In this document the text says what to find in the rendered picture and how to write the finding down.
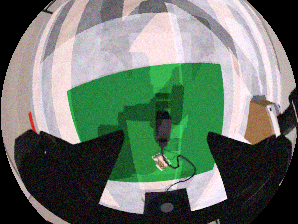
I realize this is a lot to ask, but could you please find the green circuit board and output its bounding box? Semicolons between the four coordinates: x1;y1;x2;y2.
67;63;225;183

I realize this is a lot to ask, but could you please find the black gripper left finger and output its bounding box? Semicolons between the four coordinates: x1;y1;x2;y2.
40;129;125;204

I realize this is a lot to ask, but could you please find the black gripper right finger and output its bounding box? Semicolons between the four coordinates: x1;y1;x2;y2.
206;132;277;198

